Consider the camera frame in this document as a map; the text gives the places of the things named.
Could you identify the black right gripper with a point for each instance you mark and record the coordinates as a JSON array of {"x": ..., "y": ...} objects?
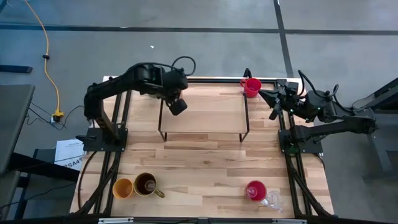
[{"x": 292, "y": 105}]

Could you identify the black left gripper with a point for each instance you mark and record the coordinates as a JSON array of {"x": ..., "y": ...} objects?
[{"x": 178, "y": 106}]

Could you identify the yellow cup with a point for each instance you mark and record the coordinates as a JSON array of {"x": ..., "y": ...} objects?
[{"x": 122, "y": 188}]

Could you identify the clear glass mug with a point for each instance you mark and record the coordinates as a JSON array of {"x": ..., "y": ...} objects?
[{"x": 274, "y": 199}]

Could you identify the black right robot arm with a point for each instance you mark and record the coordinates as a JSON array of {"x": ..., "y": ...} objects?
[{"x": 342, "y": 124}]

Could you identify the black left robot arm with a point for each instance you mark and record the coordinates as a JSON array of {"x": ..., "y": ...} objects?
[{"x": 105, "y": 90}]

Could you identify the wooden shelf black metal legs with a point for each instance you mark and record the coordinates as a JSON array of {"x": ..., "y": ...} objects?
[{"x": 205, "y": 118}]

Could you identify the grey metal stand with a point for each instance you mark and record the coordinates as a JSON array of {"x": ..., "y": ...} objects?
[{"x": 377, "y": 155}]

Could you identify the white printed paper sheet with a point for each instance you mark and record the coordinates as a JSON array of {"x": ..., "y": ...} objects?
[{"x": 66, "y": 152}]

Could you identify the yellow power plug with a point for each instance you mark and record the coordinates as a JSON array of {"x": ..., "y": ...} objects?
[{"x": 57, "y": 115}]

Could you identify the grey side table top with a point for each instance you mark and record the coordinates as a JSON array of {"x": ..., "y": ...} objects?
[{"x": 14, "y": 124}]

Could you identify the dark flat floor bar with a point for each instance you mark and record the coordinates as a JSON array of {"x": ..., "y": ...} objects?
[{"x": 15, "y": 68}]

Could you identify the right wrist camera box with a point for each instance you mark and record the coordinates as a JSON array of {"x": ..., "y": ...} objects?
[{"x": 292, "y": 88}]

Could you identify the black frame clamp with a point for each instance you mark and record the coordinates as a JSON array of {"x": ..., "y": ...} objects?
[{"x": 247, "y": 73}]

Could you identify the black metal table frame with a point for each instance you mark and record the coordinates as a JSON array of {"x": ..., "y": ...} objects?
[{"x": 217, "y": 80}]

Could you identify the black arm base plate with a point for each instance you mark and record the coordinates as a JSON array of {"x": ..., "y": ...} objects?
[
  {"x": 314, "y": 146},
  {"x": 93, "y": 143}
]

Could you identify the silver edge bracket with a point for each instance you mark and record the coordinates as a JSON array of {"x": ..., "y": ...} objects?
[
  {"x": 289, "y": 221},
  {"x": 115, "y": 220}
]

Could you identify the black side table frame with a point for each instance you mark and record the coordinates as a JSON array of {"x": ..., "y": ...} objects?
[{"x": 46, "y": 169}]

